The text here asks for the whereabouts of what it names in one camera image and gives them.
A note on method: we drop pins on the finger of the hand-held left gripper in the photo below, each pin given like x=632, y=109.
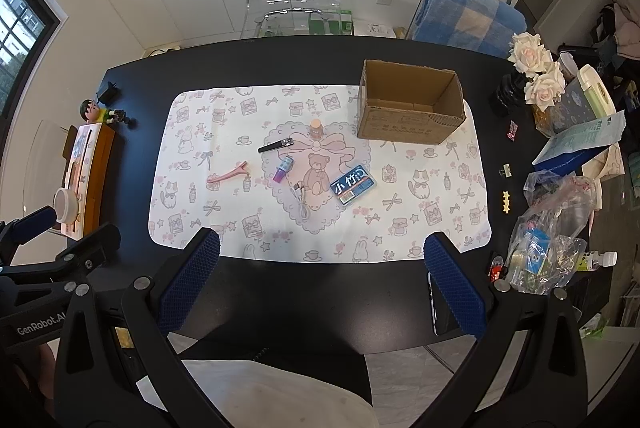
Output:
x=85, y=253
x=35, y=220

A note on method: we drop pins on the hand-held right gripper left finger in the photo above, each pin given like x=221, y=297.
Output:
x=192, y=278

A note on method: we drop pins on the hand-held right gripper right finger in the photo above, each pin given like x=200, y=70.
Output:
x=455, y=288

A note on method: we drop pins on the pink hair clip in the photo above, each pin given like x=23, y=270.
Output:
x=230, y=171

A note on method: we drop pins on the small purple bottle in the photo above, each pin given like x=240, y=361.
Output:
x=281, y=170

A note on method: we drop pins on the blue box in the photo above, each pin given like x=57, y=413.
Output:
x=352, y=184

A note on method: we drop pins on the black nail clipper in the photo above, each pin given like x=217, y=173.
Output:
x=275, y=145

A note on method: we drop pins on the brown cardboard box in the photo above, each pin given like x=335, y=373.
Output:
x=400, y=128

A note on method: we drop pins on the small pink bottle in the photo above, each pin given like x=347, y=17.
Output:
x=315, y=128

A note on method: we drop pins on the white round container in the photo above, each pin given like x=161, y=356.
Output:
x=65, y=205

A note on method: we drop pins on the small red object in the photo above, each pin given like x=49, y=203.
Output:
x=495, y=268

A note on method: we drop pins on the white pink printed mat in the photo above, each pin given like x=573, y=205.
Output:
x=225, y=208

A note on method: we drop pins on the wooden tissue box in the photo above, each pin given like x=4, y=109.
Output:
x=97, y=168

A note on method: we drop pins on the yellow hair clip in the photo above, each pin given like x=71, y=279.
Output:
x=507, y=200

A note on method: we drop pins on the black desk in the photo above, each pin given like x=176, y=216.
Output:
x=350, y=298

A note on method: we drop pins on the clear plastic bag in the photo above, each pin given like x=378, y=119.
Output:
x=550, y=228

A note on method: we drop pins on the green cartoon figurine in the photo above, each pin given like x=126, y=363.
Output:
x=92, y=112

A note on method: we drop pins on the black binder clip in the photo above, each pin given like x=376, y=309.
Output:
x=508, y=171

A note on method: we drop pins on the small dark figurine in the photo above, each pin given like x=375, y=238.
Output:
x=121, y=118

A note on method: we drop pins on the small bottle white cap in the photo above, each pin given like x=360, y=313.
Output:
x=597, y=260

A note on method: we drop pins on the black power adapter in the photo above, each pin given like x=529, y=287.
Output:
x=108, y=93

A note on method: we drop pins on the small pink candy wrapper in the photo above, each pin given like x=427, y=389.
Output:
x=512, y=129

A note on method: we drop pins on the black framed window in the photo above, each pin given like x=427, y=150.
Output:
x=20, y=28

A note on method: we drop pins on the blue white paper packet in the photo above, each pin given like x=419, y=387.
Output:
x=580, y=140

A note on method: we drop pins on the black vase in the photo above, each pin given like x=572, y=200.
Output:
x=505, y=95

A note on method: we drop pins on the white artificial rose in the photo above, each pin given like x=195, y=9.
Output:
x=545, y=88
x=529, y=53

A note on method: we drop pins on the wet wipes pack green lid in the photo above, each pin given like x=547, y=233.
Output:
x=592, y=98

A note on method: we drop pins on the small white box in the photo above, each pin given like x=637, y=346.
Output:
x=380, y=29

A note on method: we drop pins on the blue checked blanket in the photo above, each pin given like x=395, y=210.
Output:
x=465, y=18

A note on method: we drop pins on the green white carton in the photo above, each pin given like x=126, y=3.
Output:
x=346, y=22

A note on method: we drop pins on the pile of clothes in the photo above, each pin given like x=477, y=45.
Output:
x=620, y=28

